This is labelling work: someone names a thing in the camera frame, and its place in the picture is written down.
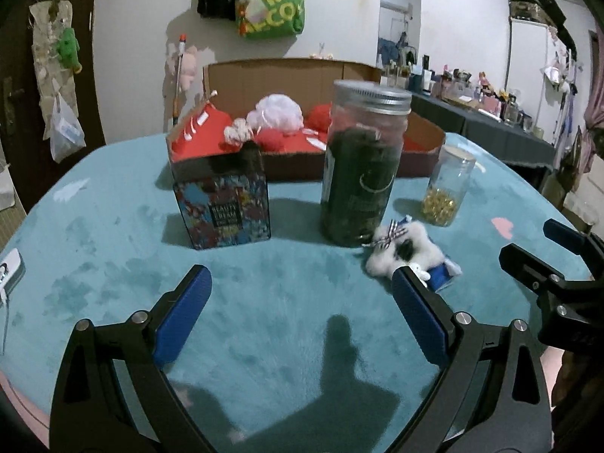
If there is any dark draped side table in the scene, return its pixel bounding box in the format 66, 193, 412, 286
411, 93, 556, 170

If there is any glass jar with gold beads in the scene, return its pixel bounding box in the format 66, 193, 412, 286
422, 145, 476, 227

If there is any dark wooden door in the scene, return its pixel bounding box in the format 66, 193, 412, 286
1, 0, 105, 211

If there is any white mesh bath pouf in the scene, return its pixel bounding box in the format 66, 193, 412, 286
246, 94, 304, 134

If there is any green plush on door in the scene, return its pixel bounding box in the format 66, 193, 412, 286
55, 28, 83, 74

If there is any green tote bag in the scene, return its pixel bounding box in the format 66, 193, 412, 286
236, 0, 305, 40

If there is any red lined cardboard box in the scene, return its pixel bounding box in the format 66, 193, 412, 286
166, 57, 447, 184

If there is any red mesh bath pouf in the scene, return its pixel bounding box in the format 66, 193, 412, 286
304, 103, 332, 133

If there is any white fluffy star plush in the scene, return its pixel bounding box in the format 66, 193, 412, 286
365, 220, 445, 279

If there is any orange capped stick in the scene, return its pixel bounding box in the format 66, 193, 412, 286
172, 34, 186, 126

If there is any brown paper on door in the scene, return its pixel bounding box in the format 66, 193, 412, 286
29, 0, 79, 140

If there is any glass jar with dark contents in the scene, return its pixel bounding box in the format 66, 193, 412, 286
320, 80, 411, 247

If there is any floral patterned tin box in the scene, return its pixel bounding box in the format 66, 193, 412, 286
171, 141, 271, 250

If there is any clear plastic bag on door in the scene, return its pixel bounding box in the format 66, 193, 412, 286
49, 93, 86, 164

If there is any pale pink plush on wall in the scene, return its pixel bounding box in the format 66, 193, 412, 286
167, 45, 197, 91

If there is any white refrigerator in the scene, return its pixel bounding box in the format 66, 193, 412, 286
506, 18, 573, 146

